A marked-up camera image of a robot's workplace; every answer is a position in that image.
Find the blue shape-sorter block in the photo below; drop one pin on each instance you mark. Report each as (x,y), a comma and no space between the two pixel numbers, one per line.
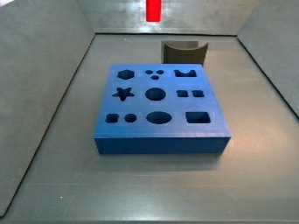
(160,109)

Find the dark curved holder piece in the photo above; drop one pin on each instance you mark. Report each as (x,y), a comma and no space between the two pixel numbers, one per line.
(184,52)

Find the red vertical bar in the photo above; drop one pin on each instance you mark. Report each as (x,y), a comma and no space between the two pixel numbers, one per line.
(154,10)

